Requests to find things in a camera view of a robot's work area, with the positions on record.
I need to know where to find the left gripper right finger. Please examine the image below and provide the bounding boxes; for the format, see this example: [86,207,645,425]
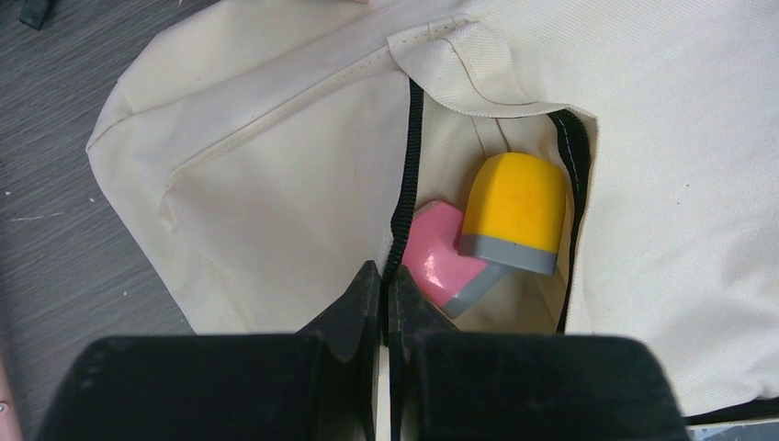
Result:
[387,266,457,440]

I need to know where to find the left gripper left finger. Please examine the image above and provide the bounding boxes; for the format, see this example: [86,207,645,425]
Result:
[299,261,381,440]

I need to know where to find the pink eraser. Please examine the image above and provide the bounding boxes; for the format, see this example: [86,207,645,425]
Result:
[402,200,509,319]

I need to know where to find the yellow eraser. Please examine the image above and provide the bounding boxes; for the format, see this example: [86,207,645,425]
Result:
[457,153,567,275]

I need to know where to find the cream canvas backpack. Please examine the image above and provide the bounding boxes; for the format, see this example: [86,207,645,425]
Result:
[86,1,778,424]

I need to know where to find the pink music stand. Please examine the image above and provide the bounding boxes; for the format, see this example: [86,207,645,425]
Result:
[0,363,23,441]

